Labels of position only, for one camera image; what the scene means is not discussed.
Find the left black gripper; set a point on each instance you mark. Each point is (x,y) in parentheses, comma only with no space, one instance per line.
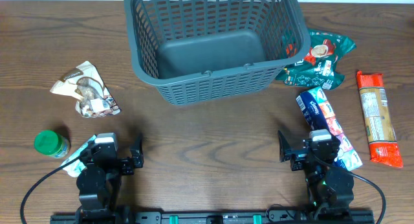
(121,162)

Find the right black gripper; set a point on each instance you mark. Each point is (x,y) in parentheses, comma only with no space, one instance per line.
(299,155)

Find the blue Kleenex tissue multipack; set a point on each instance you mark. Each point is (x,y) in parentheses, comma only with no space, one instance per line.
(319,114)

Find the green Nescafe coffee bag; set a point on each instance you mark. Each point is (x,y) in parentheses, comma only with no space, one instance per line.
(318,68)

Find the orange spaghetti packet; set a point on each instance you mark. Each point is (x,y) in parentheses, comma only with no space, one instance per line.
(381,137)

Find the grey plastic basket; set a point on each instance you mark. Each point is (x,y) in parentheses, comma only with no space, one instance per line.
(197,50)

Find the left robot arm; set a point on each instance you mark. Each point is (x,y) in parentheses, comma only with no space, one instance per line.
(99,183)

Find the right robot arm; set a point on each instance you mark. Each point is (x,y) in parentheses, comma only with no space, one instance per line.
(330,190)

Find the teal white sachet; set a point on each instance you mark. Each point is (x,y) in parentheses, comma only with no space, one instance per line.
(75,168)

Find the beige snack pouch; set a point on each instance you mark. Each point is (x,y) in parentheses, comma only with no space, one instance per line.
(85,84)

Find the green lid jar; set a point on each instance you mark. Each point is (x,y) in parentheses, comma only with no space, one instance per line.
(51,144)

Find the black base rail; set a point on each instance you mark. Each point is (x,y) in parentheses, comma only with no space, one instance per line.
(273,216)

